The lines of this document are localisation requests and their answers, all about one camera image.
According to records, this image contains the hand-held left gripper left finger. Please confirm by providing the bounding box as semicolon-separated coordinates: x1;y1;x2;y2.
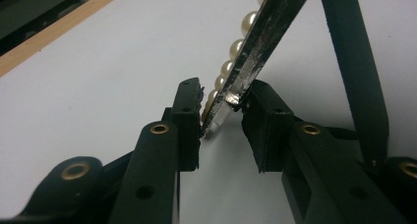
109;77;205;224

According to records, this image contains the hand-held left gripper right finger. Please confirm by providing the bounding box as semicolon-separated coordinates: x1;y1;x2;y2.
241;80;407;224

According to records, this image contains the oval pearl-rimmed photo frame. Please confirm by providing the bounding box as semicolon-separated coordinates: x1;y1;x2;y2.
200;0;390;168

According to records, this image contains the wooden table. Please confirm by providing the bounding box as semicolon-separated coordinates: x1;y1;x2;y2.
0;0;132;79

